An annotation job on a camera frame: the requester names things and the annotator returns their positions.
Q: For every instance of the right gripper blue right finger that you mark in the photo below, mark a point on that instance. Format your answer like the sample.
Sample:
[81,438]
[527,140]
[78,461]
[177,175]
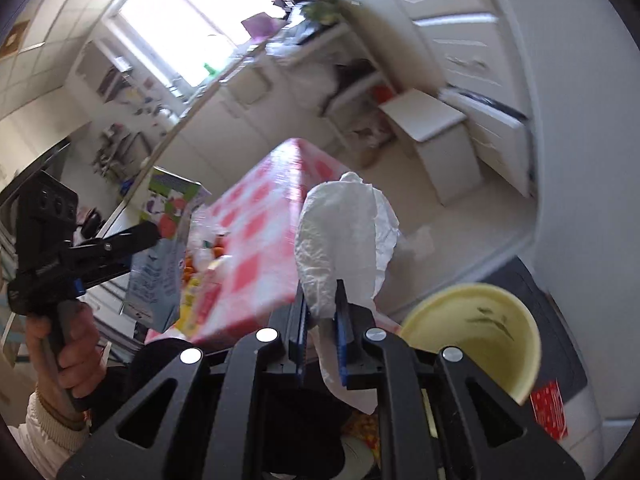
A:
[346,339]

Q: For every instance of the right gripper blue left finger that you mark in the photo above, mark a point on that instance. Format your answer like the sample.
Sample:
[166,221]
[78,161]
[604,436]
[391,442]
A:
[298,333]

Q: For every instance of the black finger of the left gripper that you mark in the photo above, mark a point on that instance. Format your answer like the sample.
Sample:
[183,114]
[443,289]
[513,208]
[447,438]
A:
[100,251]

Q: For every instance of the colourful milk carton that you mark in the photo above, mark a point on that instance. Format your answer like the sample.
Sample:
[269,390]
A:
[155,279]

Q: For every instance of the white tissue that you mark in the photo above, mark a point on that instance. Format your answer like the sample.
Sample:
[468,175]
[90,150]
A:
[347,231]

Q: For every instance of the white forearm sleeve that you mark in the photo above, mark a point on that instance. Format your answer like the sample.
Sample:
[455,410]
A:
[47,442]

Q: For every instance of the person's left hand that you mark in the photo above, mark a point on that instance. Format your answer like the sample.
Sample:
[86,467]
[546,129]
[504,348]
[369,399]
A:
[78,369]

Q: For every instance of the pink checkered tablecloth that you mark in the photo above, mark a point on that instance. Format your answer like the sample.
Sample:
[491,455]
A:
[239,264]

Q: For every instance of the yellow plastic basin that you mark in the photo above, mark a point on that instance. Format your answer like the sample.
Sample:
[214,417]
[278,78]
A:
[489,324]

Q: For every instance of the green dish soap bottle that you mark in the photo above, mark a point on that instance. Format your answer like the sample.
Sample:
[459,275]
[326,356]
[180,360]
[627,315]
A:
[212,72]

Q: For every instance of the white step stool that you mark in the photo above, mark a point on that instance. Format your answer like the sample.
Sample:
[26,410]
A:
[441,140]

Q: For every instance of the red patterned packet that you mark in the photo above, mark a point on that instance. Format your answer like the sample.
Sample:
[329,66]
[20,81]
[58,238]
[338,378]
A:
[548,408]

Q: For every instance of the purple cloth on counter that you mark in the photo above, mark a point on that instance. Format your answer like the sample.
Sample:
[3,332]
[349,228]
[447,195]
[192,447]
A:
[261,26]

